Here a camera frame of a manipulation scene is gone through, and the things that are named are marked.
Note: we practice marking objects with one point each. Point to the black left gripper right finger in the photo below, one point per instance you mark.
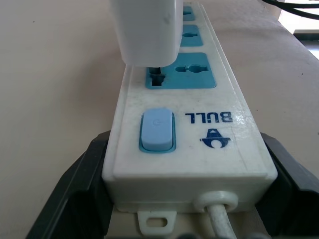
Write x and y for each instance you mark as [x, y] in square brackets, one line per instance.
[291, 184]

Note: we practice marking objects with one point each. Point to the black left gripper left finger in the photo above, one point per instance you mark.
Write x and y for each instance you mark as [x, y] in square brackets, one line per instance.
[74, 189]

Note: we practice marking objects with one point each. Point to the white power strip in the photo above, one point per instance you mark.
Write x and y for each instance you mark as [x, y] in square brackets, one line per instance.
[189, 124]

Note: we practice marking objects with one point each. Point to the white charger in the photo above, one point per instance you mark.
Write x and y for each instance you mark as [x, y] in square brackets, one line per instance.
[147, 32]

